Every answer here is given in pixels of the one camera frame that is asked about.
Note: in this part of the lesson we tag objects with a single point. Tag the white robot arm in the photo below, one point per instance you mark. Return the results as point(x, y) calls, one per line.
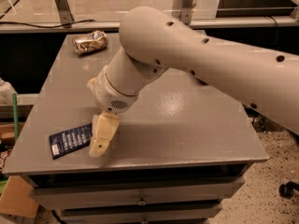
point(151, 42)

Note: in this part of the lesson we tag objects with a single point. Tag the metal bracket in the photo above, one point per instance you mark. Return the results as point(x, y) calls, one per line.
point(65, 13)
point(186, 11)

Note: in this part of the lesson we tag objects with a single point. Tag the crumpled gold foil can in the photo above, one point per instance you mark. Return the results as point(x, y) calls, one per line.
point(90, 42)

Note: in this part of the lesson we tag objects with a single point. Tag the right metal bracket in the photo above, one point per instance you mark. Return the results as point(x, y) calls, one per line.
point(186, 11)

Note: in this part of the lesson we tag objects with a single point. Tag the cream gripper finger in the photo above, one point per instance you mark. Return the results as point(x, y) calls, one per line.
point(104, 127)
point(92, 85)

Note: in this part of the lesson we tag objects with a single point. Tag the left metal bracket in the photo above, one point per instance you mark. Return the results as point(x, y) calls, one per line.
point(65, 13)

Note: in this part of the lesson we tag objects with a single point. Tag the green pole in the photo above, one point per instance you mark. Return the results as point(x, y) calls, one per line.
point(15, 116)

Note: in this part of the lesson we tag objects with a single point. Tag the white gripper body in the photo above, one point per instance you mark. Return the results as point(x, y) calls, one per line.
point(109, 96)

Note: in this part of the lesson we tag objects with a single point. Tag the white plastic bottle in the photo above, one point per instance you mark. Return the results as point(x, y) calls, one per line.
point(6, 91)

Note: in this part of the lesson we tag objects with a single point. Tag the blue rxbar blueberry wrapper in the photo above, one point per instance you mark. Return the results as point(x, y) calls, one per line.
point(68, 141)

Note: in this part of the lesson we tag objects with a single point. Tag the black chair caster wheel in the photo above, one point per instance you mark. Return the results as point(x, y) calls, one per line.
point(287, 190)

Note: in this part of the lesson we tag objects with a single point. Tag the grey drawer cabinet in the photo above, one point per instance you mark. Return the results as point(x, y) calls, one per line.
point(180, 150)

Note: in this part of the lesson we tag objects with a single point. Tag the brown cardboard box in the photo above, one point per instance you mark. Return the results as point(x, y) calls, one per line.
point(15, 199)

